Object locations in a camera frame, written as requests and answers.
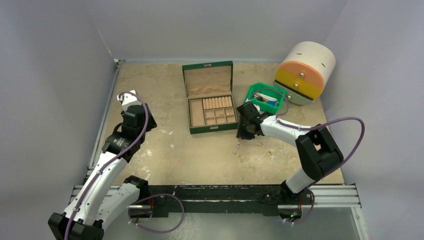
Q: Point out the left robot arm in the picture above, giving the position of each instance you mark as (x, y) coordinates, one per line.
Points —
(90, 213)

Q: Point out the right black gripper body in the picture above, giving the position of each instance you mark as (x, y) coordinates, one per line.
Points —
(246, 127)

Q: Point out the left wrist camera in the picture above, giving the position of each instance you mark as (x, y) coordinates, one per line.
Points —
(126, 100)

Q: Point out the round drawer cabinet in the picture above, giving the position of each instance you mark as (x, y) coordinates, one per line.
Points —
(304, 72)

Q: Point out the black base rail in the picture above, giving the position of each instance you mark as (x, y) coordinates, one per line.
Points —
(266, 199)

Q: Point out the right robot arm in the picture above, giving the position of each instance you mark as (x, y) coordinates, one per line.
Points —
(317, 150)

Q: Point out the green jewelry box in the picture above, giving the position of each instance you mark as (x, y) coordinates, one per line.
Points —
(204, 80)

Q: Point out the green plastic bin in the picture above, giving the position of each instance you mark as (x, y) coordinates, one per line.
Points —
(266, 98)

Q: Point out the aluminium frame rail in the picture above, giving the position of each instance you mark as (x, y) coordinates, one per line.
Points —
(98, 143)

